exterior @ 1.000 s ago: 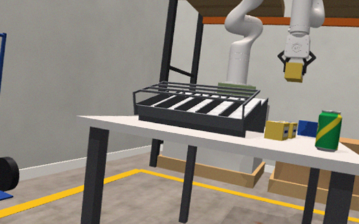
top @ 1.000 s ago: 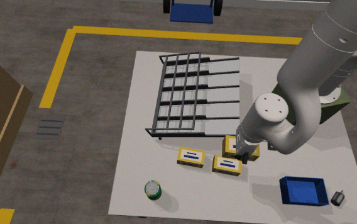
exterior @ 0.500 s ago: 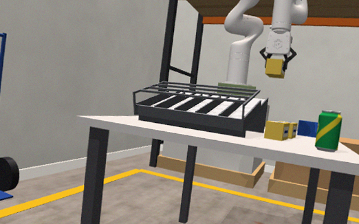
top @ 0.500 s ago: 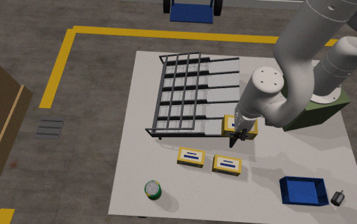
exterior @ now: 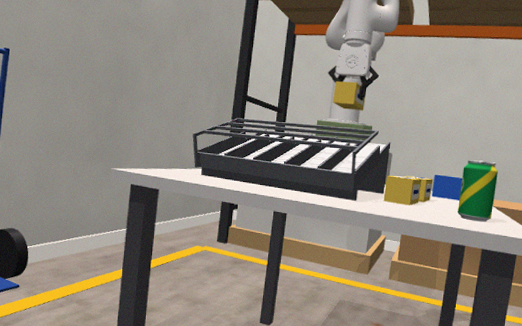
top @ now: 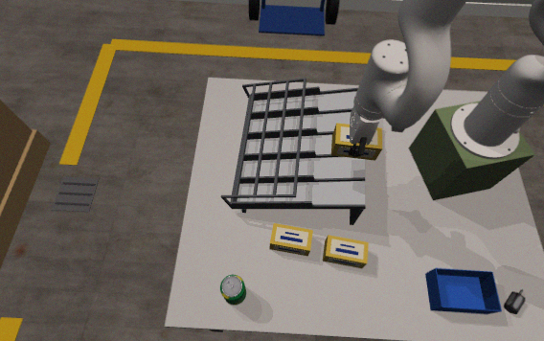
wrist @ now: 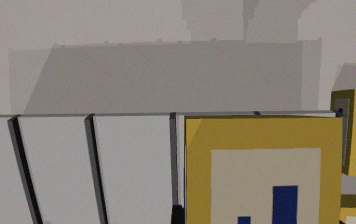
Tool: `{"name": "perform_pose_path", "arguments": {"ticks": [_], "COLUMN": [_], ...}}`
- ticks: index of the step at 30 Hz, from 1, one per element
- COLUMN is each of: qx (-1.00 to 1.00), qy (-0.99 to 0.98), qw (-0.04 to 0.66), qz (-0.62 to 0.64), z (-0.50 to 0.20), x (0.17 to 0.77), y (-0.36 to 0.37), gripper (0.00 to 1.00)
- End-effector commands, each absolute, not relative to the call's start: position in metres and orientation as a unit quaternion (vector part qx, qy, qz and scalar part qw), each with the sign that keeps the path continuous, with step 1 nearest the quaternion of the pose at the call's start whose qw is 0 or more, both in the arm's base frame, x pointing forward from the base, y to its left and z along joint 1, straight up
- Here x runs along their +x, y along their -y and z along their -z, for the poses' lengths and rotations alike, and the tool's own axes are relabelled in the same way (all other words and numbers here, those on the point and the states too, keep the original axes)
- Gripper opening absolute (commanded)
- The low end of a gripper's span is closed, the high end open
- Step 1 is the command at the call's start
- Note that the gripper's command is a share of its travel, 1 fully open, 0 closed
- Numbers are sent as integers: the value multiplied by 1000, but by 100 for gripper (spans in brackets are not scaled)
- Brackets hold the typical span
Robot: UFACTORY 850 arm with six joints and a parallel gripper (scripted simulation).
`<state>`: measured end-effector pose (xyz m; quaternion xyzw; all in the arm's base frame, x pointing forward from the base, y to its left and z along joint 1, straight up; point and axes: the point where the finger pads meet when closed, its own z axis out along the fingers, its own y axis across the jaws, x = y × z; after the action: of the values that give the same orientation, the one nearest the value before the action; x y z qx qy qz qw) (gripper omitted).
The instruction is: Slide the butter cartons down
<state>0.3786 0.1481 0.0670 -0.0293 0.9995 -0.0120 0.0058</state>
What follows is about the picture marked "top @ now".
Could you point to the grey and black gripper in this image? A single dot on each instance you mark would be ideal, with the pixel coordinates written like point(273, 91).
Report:
point(362, 131)

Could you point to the blue open tray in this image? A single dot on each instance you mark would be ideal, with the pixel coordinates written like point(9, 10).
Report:
point(452, 289)

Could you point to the yellow carton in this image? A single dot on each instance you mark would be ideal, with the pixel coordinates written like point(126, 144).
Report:
point(291, 239)
point(349, 252)
point(341, 145)

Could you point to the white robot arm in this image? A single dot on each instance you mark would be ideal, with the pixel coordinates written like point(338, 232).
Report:
point(421, 65)

